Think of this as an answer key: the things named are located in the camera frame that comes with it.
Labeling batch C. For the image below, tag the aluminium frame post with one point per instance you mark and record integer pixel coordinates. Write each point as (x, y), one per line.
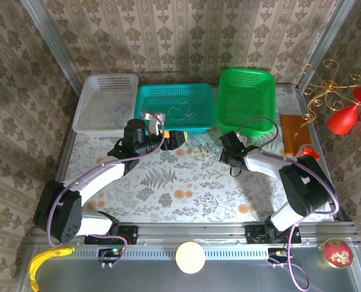
(326, 42)
(53, 45)

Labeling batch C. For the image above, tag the clear cup red wrapper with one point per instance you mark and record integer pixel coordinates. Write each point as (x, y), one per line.
(308, 151)

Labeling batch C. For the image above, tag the yellow banana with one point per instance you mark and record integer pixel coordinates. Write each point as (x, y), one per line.
(39, 261)

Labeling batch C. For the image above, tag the grey metal platform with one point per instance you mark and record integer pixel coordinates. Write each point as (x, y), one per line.
(244, 280)

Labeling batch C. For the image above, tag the teal plastic basket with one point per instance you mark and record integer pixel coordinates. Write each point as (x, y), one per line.
(198, 100)

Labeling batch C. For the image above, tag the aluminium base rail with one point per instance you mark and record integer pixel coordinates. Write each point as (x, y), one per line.
(192, 232)

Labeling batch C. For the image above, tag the green plastic basket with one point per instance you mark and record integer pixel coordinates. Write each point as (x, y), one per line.
(247, 97)

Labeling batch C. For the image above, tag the floral tablecloth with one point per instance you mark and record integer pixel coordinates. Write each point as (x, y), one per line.
(183, 188)

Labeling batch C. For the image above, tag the small black controller board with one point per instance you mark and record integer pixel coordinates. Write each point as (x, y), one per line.
(107, 254)
(277, 254)

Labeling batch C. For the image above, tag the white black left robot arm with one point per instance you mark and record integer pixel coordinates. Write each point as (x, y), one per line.
(95, 182)

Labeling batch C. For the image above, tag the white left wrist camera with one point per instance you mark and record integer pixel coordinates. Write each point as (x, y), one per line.
(157, 121)

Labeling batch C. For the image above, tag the amber rectangular board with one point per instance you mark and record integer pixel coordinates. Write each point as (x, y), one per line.
(293, 134)

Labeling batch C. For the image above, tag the white plastic basket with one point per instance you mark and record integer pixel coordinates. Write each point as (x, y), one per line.
(104, 103)

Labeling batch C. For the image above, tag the red round tin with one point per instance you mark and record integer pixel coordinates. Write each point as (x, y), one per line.
(337, 254)

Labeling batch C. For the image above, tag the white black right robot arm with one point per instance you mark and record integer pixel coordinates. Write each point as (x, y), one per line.
(305, 185)

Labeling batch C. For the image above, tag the pale yellow ball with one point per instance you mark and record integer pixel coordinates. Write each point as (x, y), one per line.
(190, 257)

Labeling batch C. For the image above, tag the red goblet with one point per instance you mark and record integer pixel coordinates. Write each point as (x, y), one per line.
(343, 120)

